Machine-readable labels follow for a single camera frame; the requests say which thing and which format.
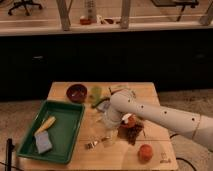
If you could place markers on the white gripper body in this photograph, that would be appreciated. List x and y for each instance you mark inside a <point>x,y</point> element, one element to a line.
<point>112,118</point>

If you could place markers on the silver metal fork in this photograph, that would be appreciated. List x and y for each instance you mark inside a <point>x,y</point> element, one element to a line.
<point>94,143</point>

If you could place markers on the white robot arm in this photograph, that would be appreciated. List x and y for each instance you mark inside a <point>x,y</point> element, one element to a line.
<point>196,127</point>

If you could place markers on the red white toy mushroom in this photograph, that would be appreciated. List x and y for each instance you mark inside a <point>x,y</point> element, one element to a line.
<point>128,121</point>

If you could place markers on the brown crumpled cloth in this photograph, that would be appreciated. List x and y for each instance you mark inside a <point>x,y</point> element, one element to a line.
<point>130,134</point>

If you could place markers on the green vegetable toy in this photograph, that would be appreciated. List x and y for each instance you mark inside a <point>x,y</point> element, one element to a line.
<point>96,97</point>

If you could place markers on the dark red bowl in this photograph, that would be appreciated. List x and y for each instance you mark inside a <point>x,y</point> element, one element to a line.
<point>77,93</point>

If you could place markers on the orange tomato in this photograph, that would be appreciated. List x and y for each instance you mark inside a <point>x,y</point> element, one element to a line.
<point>145,153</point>

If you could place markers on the green plastic tray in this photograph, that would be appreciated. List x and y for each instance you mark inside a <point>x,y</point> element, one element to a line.
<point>62,134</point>

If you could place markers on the black office chair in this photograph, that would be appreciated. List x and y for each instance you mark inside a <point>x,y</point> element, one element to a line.
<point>25,4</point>

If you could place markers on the black stand post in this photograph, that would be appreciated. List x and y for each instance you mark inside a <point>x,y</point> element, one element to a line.
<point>9,150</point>

